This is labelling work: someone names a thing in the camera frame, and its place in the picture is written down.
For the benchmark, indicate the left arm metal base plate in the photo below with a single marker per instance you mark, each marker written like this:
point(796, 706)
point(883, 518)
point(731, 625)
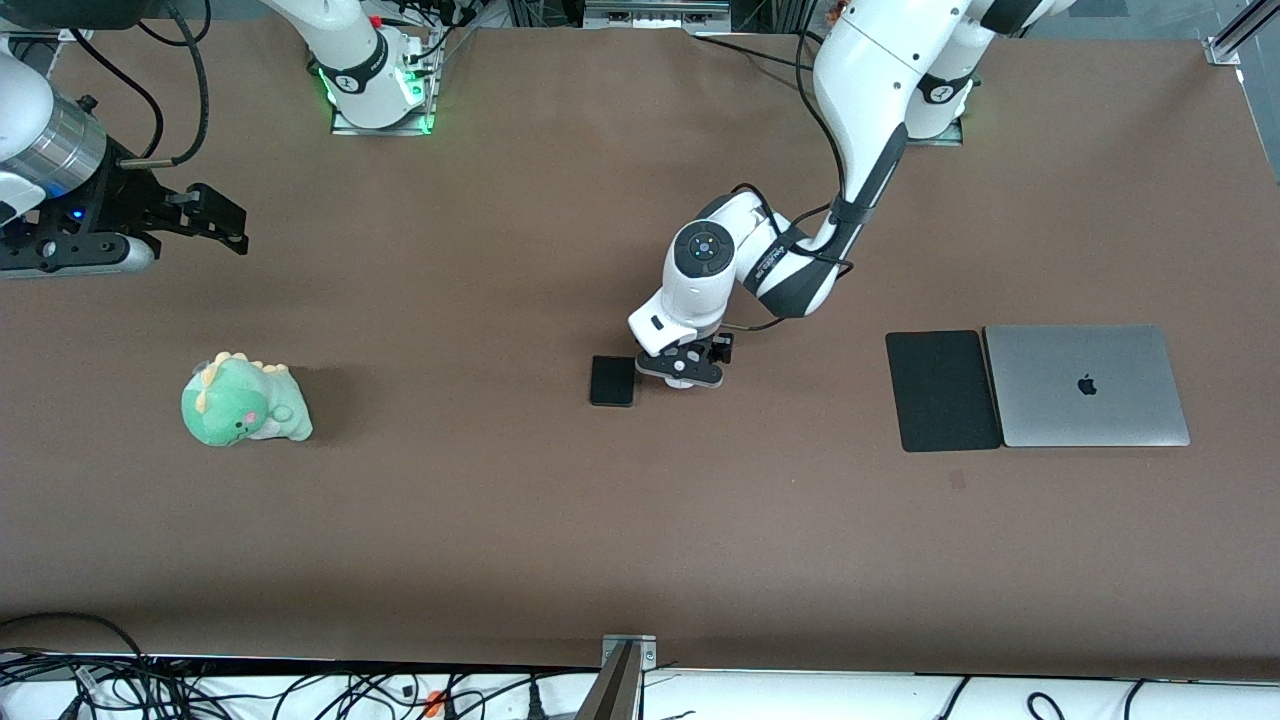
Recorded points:
point(935, 139)

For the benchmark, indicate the grey closed laptop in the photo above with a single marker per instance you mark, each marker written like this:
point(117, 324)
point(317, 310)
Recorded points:
point(1085, 386)

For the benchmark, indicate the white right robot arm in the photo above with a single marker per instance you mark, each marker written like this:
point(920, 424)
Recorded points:
point(355, 50)

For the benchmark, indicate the metal table edge bracket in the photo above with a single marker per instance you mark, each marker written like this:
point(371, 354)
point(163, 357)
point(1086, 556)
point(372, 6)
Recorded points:
point(629, 650)

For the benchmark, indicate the green dinosaur plush toy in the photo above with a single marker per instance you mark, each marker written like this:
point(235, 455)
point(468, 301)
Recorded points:
point(240, 402)

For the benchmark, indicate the aluminium corner profile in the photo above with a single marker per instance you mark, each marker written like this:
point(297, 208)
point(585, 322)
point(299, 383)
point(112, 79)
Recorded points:
point(1232, 35)

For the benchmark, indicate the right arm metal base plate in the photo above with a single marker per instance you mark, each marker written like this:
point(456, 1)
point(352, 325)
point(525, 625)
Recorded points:
point(382, 128)

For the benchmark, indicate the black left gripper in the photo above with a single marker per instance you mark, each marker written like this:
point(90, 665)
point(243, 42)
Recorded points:
point(716, 349)

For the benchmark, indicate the aluminium frame rail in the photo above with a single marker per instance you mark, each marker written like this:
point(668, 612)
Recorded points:
point(656, 12)

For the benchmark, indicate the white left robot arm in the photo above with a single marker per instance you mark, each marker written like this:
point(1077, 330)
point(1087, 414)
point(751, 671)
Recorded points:
point(860, 70)

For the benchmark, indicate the aluminium profile bar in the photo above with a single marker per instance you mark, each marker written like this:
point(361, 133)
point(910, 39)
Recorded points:
point(610, 690)

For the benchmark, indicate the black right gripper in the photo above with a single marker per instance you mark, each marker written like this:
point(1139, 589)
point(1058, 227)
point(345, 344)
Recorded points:
point(127, 190)

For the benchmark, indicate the black phone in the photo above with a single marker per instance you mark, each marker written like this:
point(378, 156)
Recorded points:
point(612, 381)

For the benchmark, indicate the black mouse pad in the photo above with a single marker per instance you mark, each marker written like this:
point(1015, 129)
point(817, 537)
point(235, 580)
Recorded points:
point(942, 391)

